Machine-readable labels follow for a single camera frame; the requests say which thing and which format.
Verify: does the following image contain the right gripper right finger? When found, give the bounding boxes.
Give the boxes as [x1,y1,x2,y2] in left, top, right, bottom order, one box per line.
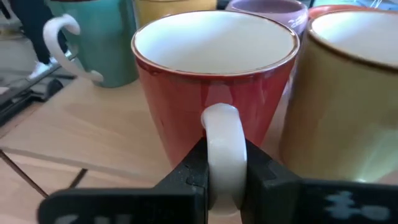
[241,139,398,224]

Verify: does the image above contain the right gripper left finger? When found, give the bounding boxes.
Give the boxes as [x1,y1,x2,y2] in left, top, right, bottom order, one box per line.
[37,136,210,224]

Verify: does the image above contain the cream mug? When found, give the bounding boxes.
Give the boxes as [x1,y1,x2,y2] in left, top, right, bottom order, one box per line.
[278,8,398,184]

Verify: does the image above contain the red mug white handle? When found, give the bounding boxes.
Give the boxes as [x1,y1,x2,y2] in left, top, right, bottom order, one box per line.
[131,9,301,216]

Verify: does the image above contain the orange mug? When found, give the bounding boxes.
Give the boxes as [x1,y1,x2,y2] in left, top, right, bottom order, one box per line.
[307,4,374,20]

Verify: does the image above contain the purple ribbed mug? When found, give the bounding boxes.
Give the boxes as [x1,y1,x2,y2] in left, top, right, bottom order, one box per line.
[225,0,310,38]

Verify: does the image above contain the person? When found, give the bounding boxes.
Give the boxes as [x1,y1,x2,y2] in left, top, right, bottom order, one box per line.
[9,0,68,81]

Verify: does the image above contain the black table frame rails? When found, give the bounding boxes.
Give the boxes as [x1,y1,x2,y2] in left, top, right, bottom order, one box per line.
[0,63,77,127]

